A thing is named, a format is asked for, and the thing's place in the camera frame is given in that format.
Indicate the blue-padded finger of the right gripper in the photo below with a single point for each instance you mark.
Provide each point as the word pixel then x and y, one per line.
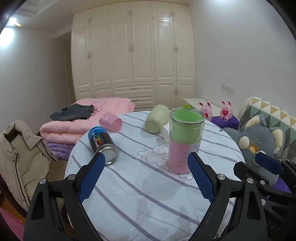
pixel 268 163

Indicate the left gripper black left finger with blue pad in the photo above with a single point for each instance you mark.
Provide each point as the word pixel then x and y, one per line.
pixel 44 221

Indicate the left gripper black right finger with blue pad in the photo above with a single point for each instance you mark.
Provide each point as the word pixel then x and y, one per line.
pixel 247 220

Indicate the glass jar green pink liner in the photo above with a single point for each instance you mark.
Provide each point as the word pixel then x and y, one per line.
pixel 186 130

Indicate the pink plastic cup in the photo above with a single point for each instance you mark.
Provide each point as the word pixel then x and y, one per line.
pixel 111 122

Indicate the white paper cup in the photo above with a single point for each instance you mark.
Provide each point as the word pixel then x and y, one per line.
pixel 165 132

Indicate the pale green cup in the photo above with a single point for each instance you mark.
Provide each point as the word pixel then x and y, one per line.
pixel 158 117

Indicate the grey bear plush cushion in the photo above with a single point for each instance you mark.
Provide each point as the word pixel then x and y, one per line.
pixel 254 137

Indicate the pink bag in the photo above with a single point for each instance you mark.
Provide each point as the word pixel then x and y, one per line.
pixel 11 227

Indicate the triangle pattern quilted blanket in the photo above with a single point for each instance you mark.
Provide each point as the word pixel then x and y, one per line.
pixel 274 117

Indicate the purple cushion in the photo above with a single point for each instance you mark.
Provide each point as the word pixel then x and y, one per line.
pixel 233 122

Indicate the purple folded blanket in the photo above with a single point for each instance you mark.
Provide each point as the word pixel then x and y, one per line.
pixel 61 151

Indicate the beige jacket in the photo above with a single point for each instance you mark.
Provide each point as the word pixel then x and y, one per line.
pixel 25 159

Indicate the right pink bunny plush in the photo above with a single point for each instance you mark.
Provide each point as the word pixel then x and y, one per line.
pixel 226 111

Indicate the pink bunny plush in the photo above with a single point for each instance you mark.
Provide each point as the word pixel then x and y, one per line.
pixel 226 111
pixel 206 110

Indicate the left pink bunny plush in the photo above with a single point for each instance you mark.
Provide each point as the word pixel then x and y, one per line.
pixel 206 110

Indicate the pink folded quilt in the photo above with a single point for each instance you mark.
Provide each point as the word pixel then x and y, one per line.
pixel 69 132

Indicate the striped white tablecloth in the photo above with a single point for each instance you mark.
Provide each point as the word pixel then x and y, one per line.
pixel 137 197

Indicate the blue black spray can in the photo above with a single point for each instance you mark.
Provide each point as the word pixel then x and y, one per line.
pixel 101 142

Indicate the white low cabinet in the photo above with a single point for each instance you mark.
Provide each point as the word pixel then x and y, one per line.
pixel 194 102

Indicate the dark grey garment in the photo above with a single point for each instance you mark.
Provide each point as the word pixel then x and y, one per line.
pixel 73 112

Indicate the cream wardrobe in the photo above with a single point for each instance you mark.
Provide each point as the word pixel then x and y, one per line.
pixel 141 50

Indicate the white wall socket strip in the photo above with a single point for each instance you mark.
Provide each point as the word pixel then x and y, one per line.
pixel 227 88

